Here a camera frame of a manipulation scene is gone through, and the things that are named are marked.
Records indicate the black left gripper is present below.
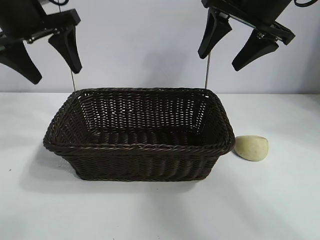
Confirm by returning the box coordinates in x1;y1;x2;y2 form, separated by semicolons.
0;0;83;85

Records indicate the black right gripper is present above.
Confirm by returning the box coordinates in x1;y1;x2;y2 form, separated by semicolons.
197;0;296;72

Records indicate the pale yellow egg yolk pastry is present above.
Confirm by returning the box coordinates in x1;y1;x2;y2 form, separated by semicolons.
234;135;270;162

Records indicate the dark brown wicker basket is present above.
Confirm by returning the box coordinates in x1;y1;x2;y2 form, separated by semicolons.
42;86;236;182

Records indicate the thin metal rod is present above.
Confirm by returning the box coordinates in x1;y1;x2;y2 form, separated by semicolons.
57;0;76;91
204;53;212;90

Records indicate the black cable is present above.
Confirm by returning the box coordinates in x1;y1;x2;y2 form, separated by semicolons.
293;0;313;8
47;0;70;7

